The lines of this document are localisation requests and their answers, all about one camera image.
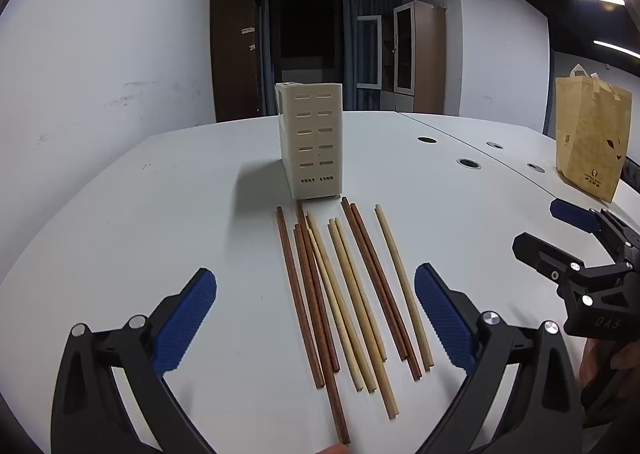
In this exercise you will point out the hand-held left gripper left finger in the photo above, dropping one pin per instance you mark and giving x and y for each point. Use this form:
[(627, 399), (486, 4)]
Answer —
[(185, 319)]

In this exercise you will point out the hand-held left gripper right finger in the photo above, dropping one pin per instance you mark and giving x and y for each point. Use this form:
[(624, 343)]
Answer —
[(442, 319)]

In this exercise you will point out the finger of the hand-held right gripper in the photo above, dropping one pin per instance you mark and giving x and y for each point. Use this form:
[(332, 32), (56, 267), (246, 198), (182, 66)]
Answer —
[(545, 259), (570, 215)]

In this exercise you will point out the cream plastic utensil holder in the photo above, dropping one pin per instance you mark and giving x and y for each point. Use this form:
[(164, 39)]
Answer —
[(310, 144)]

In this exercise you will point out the person's right hand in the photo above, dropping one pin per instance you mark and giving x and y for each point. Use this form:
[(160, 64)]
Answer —
[(592, 359)]

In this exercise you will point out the person's left hand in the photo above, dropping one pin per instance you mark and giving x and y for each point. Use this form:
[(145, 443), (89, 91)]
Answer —
[(336, 449)]

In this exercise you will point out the brown paper bag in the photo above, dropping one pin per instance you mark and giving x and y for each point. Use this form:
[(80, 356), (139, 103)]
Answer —
[(590, 134)]

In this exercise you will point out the brown glass-door cabinet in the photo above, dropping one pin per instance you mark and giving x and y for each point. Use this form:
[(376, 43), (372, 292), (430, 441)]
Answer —
[(432, 59)]

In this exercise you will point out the white framed open window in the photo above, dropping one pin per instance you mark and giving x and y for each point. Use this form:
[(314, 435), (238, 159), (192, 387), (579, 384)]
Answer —
[(369, 51)]

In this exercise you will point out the dark brown wooden cabinet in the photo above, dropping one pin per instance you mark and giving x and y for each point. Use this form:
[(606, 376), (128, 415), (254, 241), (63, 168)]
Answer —
[(232, 59)]

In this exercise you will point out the blue curtain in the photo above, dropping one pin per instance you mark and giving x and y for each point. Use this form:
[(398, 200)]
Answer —
[(267, 59), (352, 34)]

